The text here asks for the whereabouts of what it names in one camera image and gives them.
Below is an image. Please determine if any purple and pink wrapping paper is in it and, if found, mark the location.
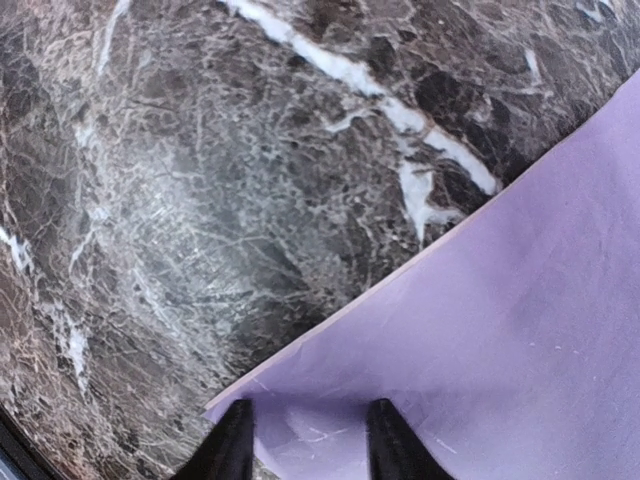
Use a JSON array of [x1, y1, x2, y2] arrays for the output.
[[206, 77, 639, 479]]

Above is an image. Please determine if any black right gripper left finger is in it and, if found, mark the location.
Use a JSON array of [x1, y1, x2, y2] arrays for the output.
[[172, 399, 254, 480]]

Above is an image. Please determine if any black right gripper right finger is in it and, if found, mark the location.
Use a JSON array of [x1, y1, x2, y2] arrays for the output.
[[366, 398, 453, 480]]

